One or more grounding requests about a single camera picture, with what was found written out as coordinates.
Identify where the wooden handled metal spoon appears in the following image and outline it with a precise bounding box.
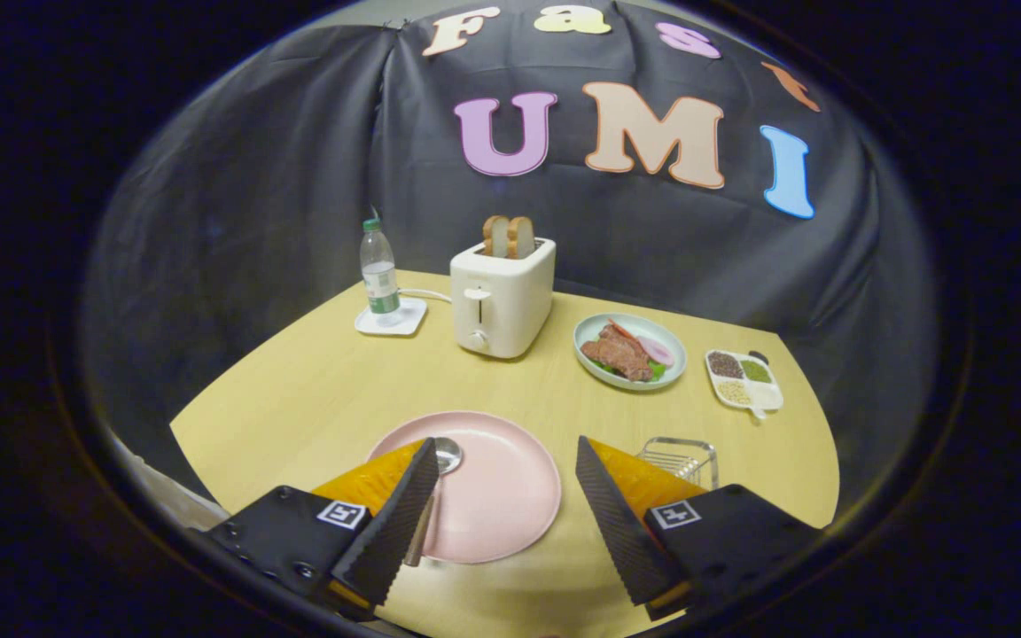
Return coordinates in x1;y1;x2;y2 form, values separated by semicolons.
404;437;464;568

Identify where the pink ham slice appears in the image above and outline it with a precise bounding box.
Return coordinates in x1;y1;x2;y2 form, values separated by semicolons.
636;335;676;368

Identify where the green lettuce leaf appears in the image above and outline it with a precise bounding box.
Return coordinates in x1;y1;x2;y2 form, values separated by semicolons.
588;357;667;383

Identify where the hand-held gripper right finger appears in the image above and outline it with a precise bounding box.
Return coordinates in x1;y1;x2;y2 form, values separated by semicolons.
575;434;822;621

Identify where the brown steak piece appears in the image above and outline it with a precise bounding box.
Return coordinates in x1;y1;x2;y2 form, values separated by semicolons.
581;324;655;382

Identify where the metal wire cutlery basket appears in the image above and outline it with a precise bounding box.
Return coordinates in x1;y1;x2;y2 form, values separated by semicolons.
636;436;720;490

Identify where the clear plastic water bottle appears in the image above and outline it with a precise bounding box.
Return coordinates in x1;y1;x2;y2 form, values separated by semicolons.
360;218;403;327

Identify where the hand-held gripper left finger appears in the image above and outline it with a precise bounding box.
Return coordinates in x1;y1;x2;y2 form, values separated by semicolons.
207;437;440;621

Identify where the pink round plate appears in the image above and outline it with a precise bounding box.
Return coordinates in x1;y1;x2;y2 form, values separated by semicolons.
367;410;563;565

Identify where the pale green plate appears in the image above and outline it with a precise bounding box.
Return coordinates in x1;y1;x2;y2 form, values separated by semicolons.
573;313;688;392

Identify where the white square coaster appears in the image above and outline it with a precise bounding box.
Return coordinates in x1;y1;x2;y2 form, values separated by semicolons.
354;296;429;338

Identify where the white divided condiment dish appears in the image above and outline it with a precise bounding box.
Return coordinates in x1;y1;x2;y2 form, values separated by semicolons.
705;349;784;419

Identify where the cream white toaster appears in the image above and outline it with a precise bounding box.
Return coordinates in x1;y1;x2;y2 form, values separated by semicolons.
449;237;557;360

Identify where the person's beige clothing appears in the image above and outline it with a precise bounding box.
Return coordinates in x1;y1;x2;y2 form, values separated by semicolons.
112;434;228;533

